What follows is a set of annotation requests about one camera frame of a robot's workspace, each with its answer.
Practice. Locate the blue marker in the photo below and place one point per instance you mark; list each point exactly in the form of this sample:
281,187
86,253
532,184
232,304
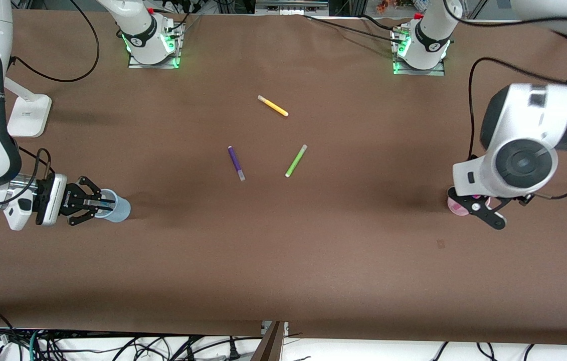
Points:
108,202

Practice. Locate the silver metal box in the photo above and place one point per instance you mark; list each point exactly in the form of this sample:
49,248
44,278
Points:
291,6

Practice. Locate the purple marker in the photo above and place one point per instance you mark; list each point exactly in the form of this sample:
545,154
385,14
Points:
235,161

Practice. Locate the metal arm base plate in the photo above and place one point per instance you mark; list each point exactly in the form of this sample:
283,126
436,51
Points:
175,55
441,70

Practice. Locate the white stand base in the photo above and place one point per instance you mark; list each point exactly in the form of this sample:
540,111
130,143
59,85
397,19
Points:
30,118

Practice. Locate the yellow marker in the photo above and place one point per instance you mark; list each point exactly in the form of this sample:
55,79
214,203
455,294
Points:
274,106

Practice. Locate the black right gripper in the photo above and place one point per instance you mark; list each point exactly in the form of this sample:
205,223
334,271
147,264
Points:
73,201

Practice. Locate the translucent blue plastic cup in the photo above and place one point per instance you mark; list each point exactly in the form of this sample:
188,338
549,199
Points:
122,210

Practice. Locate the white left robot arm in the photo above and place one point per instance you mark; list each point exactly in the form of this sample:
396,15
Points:
519,115

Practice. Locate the brown table cover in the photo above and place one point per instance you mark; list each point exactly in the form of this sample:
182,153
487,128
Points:
283,260

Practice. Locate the green marker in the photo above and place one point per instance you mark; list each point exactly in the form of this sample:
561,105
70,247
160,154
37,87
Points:
296,161

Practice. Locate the wooden post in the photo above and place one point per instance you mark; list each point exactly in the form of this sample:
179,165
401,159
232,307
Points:
269,346

